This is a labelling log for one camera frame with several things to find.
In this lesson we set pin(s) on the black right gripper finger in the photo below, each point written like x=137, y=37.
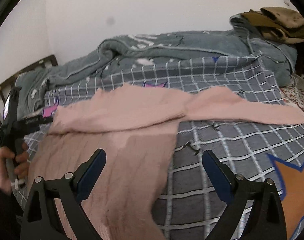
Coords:
x=41, y=218
x=266, y=219
x=32, y=124

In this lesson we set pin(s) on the person's left hand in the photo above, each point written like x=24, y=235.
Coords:
x=21, y=170

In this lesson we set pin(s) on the floral bed sheet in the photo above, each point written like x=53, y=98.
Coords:
x=293, y=94

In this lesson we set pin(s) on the brown folded clothes pile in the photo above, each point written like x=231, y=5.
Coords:
x=278, y=24

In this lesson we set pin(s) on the pink knit sweater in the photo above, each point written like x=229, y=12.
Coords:
x=136, y=127

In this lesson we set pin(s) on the grey grid-pattern duvet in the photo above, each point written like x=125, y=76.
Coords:
x=189, y=207

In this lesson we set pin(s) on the grey-green fleece blanket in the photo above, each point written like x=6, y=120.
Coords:
x=124, y=52

